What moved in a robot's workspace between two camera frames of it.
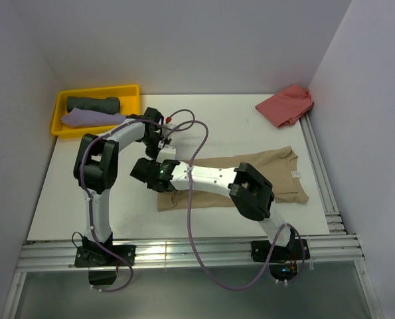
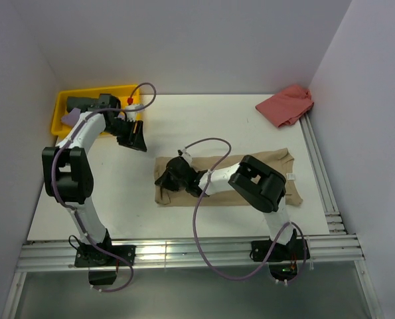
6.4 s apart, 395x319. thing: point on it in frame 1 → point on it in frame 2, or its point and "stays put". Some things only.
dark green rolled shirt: (108, 105) stays put
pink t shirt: (286, 107) stays put
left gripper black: (151, 154) → (140, 143)
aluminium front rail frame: (192, 253) stays put
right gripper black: (160, 163) → (164, 181)
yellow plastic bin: (129, 96) stays put
